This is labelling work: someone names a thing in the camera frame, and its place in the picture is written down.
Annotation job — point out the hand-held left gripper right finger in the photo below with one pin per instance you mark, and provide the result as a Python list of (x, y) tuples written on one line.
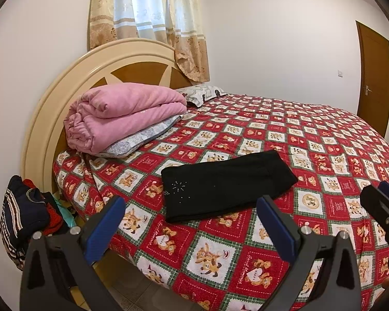
[(275, 226)]

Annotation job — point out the dark striped sweater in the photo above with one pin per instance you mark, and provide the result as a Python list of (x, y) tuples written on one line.
[(22, 220)]

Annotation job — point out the black pants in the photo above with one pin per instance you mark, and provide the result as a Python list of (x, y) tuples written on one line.
[(227, 184)]

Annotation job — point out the white wall switch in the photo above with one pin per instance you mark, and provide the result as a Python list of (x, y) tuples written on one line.
[(340, 73)]

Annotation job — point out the beige patterned curtain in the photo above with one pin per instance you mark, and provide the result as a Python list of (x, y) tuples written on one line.
[(181, 22)]

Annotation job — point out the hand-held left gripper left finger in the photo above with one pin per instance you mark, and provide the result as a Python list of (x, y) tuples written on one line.
[(105, 226)]

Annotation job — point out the grey floral pillow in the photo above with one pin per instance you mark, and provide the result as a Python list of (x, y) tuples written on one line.
[(133, 142)]

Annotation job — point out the teal garment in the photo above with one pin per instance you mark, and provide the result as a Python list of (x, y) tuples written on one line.
[(66, 215)]

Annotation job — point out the cream wooden headboard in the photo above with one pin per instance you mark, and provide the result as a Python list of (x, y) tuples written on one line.
[(52, 103)]

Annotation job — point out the pink folded blanket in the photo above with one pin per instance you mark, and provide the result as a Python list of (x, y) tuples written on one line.
[(123, 110)]

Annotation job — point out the red printed bear bedspread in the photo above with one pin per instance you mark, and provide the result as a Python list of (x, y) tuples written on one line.
[(311, 142)]

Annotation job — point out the white patterned pillow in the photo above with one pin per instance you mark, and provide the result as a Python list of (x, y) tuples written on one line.
[(204, 92)]

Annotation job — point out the brown wooden door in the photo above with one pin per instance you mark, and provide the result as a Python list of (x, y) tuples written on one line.
[(376, 71)]

